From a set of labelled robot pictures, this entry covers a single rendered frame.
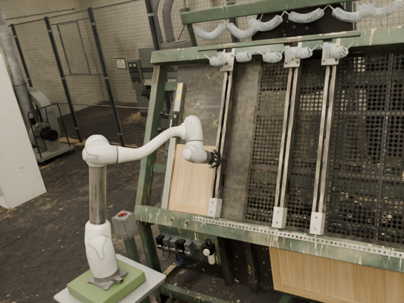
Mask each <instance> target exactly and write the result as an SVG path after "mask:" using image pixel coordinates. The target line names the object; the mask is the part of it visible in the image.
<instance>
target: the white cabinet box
mask: <svg viewBox="0 0 404 303"><path fill-rule="evenodd" d="M45 192H46V188H45V186H44V183H43V179H42V177H41V174H40V170H39V168H38V164H37V161H36V158H35V155H34V152H33V149H32V146H31V143H30V140H29V137H28V133H27V131H26V127H25V124H24V122H23V118H22V115H21V113H20V109H19V106H18V104H17V100H16V96H15V94H14V91H13V87H12V85H11V82H10V78H9V76H8V73H7V69H6V66H5V63H4V60H3V57H2V54H0V206H2V207H4V208H7V209H12V208H14V207H16V206H18V205H20V204H22V203H24V202H27V201H29V200H31V199H33V198H35V197H37V196H39V195H41V194H44V193H45Z"/></svg>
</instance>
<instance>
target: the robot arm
mask: <svg viewBox="0 0 404 303"><path fill-rule="evenodd" d="M173 136H179V137H181V139H183V140H185V141H186V147H185V148H184V149H183V150H182V156H183V158H184V159H185V160H186V161H188V162H191V163H193V164H209V165H210V167H209V168H212V169H213V168H214V167H218V166H220V164H223V163H227V161H225V160H223V158H221V155H220V154H219V153H218V152H217V151H216V150H215V149H211V152H209V151H208V150H205V149H204V146H203V131H202V127H201V122H200V120H199V118H197V117H196V116H194V115H190V116H188V117H186V118H185V120H184V123H182V124H181V125H180V126H176V127H171V128H169V129H167V130H165V131H163V132H162V133H161V134H159V135H158V136H157V137H155V138H154V139H153V140H151V141H150V142H148V143H147V144H146V145H144V146H143V147H140V148H125V147H120V146H114V145H110V144H109V142H108V140H107V139H106V138H105V137H104V136H102V135H92V136H90V137H89V138H88V139H87V140H86V142H85V148H84V149H83V151H82V157H83V160H84V161H86V162H87V164H88V165H89V196H90V220H89V221H88V222H87V223H86V225H85V247H86V254H87V259H88V263H89V266H90V269H91V271H92V274H93V276H92V277H91V278H89V279H88V280H87V283H88V284H93V285H95V286H97V287H100V288H101V289H103V290H104V291H107V290H109V289H110V287H111V286H113V285H114V284H115V283H119V284H121V283H122V282H123V279H122V278H123V277H124V276H125V275H127V271H124V270H121V269H119V268H118V264H117V257H116V254H115V250H114V247H113V244H112V240H111V225H110V222H109V221H108V220H107V219H106V166H107V165H110V164H119V163H122V162H129V161H136V160H139V159H142V158H145V157H146V156H148V155H150V154H151V153H153V152H154V151H155V150H156V149H157V148H158V147H160V146H161V145H162V144H163V143H164V142H165V141H167V140H168V139H170V138H171V137H173ZM214 154H215V155H217V156H218V157H216V156H215V155H214ZM215 159H217V161H216V160H215ZM214 162H215V163H217V164H215V165H213V163H214Z"/></svg>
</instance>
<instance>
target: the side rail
mask: <svg viewBox="0 0 404 303"><path fill-rule="evenodd" d="M167 74H168V69H166V68H165V67H162V66H161V65H159V66H154V71H153V79H152V84H151V92H150V101H149V106H148V114H147V122H146V128H145V136H144V145H146V144H147V143H148V142H150V141H151V140H153V139H154V138H155V137H157V136H158V135H159V132H158V128H159V127H161V119H162V116H160V112H161V111H162V110H163V105H164V97H165V92H164V86H165V82H166V81H167ZM144 145H143V146H144ZM157 150H158V149H156V150H155V151H154V152H153V153H151V154H150V155H148V156H146V157H145V158H142V159H141V166H140V171H139V180H138V188H137V193H136V202H135V204H138V205H142V204H143V205H146V206H149V205H150V200H151V195H152V186H153V178H154V172H153V167H154V163H155V162H156V155H157Z"/></svg>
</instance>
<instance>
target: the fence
mask: <svg viewBox="0 0 404 303"><path fill-rule="evenodd" d="M179 84H181V85H182V88H181V91H178V87H179ZM185 88H186V84H184V83H178V84H177V92H176V102H175V107H174V111H179V118H178V123H177V126H180V125H181V120H182V111H183V102H184V97H185ZM177 93H180V100H177ZM178 143H179V136H177V137H175V138H170V147H169V152H168V161H167V170H166V175H165V184H164V193H163V198H162V207H161V209H168V207H169V202H170V193H171V184H172V179H173V170H174V161H175V156H176V147H177V144H178Z"/></svg>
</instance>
